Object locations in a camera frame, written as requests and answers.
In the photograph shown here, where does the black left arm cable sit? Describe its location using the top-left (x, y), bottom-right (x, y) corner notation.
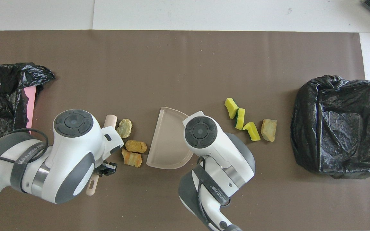
top-left (0, 128), bottom-right (49, 161)

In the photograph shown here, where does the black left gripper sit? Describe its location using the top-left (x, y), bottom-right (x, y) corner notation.
top-left (97, 162), bottom-right (118, 177)

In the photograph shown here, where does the brown toy bread nugget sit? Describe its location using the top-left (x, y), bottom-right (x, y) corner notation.
top-left (125, 140), bottom-right (147, 153)

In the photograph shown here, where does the yellow green sponge piece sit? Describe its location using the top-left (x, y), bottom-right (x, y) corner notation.
top-left (235, 108), bottom-right (246, 130)

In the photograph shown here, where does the brown paper table mat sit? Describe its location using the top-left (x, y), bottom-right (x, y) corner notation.
top-left (0, 30), bottom-right (370, 231)

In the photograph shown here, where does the pale yellow lump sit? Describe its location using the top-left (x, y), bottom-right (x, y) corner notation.
top-left (117, 118), bottom-right (133, 139)

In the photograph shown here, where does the beige green stone chunk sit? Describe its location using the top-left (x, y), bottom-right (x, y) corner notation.
top-left (261, 119), bottom-right (278, 142)

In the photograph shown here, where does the pink plastic bin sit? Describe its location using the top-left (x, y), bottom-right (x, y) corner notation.
top-left (23, 86), bottom-right (37, 134)

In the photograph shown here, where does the beige hand brush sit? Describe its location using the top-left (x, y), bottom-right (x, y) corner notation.
top-left (86, 115), bottom-right (118, 196)

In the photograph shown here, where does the pale pink dustpan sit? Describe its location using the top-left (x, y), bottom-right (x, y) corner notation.
top-left (146, 107), bottom-right (194, 170)

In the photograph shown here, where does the yellow notched sponge piece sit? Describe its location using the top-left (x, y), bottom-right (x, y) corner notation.
top-left (243, 122), bottom-right (261, 141)

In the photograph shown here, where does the toy croissant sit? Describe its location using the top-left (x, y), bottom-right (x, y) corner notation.
top-left (122, 149), bottom-right (143, 168)

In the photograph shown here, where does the black bag lined box bin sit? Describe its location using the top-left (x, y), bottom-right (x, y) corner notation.
top-left (290, 75), bottom-right (370, 179)

